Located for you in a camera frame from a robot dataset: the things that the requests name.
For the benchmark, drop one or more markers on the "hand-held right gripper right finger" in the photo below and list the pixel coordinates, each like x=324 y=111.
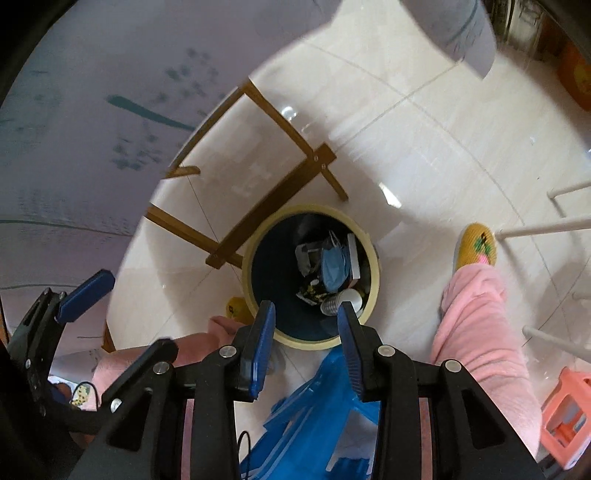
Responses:
x=348 y=355

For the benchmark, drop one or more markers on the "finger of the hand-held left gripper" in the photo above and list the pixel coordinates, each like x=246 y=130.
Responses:
x=87 y=293
x=41 y=318

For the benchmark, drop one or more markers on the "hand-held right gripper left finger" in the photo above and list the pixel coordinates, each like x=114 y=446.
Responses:
x=258 y=350

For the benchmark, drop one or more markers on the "clear plastic cup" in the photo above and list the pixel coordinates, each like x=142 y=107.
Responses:
x=330 y=305

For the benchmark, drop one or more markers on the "cream paper cup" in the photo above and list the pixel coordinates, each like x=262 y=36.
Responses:
x=351 y=297

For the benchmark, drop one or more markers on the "dark snack wrapper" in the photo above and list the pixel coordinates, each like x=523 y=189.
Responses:
x=311 y=290

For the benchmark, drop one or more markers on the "yellow rimmed trash bin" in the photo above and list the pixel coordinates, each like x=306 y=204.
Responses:
x=277 y=277

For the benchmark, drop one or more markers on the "blue face mask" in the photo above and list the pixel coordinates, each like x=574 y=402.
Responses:
x=334 y=272

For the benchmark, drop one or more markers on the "white cardboard box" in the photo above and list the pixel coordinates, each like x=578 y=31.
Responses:
x=353 y=258

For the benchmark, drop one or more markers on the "yellow knitted slipper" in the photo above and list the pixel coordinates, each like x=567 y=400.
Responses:
x=236 y=308
x=475 y=240

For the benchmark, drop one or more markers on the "blue plastic stool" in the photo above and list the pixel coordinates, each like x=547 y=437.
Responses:
x=318 y=406

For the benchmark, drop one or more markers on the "person's left leg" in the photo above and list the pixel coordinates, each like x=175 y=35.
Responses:
x=115 y=369

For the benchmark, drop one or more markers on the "person's leg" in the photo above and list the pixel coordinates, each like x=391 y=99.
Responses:
x=480 y=332
x=115 y=369

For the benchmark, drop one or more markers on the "person's right leg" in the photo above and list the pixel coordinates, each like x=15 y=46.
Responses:
x=480 y=332

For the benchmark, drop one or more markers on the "pink plastic stool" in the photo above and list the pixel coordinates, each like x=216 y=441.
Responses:
x=572 y=401

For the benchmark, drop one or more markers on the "white metal rack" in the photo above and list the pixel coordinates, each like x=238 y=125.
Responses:
x=545 y=228

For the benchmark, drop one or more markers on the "orange box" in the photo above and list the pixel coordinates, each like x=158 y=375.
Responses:
x=577 y=74

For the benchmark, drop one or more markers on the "glass jar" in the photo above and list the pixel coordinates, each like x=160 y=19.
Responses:
x=517 y=23

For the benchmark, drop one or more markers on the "wooden table frame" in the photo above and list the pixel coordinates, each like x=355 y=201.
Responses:
x=272 y=203

